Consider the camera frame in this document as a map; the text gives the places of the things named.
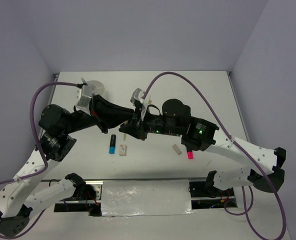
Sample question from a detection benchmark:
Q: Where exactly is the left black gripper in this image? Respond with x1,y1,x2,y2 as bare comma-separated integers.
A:
65,94,133,134

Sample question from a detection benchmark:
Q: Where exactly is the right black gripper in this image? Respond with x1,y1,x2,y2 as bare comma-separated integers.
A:
118,103,183,139

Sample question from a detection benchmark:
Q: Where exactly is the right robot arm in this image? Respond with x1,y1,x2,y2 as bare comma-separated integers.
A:
119,99,286,196

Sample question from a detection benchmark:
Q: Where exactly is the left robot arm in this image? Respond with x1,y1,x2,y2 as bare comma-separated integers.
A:
0,95,134,240

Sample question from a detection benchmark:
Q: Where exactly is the black blue highlighter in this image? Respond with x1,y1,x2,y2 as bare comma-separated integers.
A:
108,134,117,154

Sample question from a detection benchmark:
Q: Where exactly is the white round divided container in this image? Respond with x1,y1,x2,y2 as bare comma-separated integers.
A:
87,80,105,97

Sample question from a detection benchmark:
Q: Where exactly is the grey white eraser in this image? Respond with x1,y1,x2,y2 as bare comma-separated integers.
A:
172,144,182,155

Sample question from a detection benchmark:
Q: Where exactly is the black pink highlighter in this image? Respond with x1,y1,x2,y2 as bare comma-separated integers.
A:
186,148,194,160

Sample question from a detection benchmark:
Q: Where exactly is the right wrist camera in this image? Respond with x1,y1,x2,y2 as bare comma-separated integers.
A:
130,88,151,121

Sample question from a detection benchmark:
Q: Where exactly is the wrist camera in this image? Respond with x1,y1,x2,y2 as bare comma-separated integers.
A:
74,84,96,115
130,88,151,121

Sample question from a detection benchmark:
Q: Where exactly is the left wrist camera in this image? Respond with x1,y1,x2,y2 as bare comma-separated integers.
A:
74,84,96,115

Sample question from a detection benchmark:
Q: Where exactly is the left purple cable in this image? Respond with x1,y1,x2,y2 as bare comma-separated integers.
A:
0,81,85,238

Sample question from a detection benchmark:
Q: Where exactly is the purple cable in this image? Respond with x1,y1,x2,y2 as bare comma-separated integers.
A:
0,81,85,238
141,71,287,240

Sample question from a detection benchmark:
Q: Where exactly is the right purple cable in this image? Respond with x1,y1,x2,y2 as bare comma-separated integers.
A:
141,71,287,240

